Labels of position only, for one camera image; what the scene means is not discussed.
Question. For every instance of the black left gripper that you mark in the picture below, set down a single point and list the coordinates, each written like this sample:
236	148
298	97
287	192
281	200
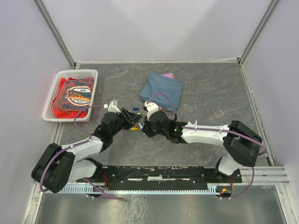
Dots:
132	117

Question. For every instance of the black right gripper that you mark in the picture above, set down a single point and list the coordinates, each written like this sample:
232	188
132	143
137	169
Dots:
145	129

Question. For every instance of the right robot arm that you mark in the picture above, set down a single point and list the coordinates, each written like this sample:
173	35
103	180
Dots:
242	144

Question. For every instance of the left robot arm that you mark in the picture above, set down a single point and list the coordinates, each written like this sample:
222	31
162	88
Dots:
60	164

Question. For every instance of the blue folded cloth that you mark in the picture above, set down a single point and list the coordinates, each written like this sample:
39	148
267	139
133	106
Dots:
157	83

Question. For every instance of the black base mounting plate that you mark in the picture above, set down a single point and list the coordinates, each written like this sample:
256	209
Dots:
114	174

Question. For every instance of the pink folded cloth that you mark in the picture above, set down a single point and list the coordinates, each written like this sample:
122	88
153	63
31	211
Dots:
169	75

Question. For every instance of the red printed t-shirt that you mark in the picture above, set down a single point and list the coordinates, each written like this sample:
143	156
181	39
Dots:
73	95

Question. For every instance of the white plastic basket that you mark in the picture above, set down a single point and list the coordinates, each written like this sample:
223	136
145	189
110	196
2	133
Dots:
48	114

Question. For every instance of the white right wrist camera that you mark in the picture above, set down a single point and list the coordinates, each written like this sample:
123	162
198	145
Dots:
151	107

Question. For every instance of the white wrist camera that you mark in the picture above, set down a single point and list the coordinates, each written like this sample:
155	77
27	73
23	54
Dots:
112	107
151	107

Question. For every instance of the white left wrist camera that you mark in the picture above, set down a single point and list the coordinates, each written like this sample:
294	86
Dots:
112	107

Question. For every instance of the white slotted cable duct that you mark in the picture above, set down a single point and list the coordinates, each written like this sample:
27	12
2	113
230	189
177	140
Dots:
147	187

